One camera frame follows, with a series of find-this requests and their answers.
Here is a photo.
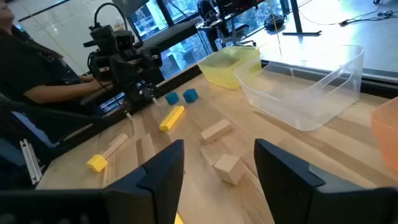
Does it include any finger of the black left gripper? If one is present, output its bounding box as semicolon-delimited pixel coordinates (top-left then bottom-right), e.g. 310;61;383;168
123;83;141;123
140;82;160;107

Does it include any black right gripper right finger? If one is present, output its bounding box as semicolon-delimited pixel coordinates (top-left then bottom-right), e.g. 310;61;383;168
254;138;369;224

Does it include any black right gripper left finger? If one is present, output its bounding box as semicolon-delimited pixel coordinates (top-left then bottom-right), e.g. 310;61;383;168
102;139;185;224

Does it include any blue cube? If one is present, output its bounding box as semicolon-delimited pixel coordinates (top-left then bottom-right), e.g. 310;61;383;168
182;88;199;104
164;91;180;106

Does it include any long yellow block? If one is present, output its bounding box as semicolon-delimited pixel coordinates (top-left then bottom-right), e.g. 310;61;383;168
159;105;185;132

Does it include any long natural wood plank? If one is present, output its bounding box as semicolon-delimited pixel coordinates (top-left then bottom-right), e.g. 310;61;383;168
99;133;129;160

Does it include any yellow cube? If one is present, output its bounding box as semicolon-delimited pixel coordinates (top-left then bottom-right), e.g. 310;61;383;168
86;153;109;174

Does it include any natural wood cube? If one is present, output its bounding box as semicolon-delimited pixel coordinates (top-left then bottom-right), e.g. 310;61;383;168
213;153;246;186

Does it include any grey desk top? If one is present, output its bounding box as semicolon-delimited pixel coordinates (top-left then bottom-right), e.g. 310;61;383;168
136;17;203;52

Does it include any natural wood rectangular block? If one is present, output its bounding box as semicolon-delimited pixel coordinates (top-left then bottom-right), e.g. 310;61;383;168
200;119;233;145

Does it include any yellow translucent plastic bin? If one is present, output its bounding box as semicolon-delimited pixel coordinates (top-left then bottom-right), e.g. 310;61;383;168
198;45;262;90

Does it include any clear plastic bin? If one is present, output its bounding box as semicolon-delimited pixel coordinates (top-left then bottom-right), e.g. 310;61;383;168
234;45;365;132

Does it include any black office chair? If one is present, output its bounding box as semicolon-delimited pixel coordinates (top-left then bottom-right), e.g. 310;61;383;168
197;0;246;52

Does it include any person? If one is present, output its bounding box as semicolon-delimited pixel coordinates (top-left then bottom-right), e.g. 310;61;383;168
0;0;113;106

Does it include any orange translucent plastic bin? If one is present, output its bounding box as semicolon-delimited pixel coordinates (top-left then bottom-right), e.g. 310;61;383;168
369;96;398;174

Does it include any silver aluminium extrusion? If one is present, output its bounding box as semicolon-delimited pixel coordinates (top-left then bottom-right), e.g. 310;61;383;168
19;139;43;186

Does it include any black bag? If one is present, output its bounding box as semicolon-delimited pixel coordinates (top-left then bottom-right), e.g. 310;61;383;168
264;14;287;32

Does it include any black desk leg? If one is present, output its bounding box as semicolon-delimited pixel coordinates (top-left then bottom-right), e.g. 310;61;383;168
281;0;323;37

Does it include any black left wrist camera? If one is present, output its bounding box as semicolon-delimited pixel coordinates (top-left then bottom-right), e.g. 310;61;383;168
115;30;136;52

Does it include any black floor cable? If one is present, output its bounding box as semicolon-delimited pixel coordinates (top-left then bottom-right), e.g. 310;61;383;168
298;0;398;27

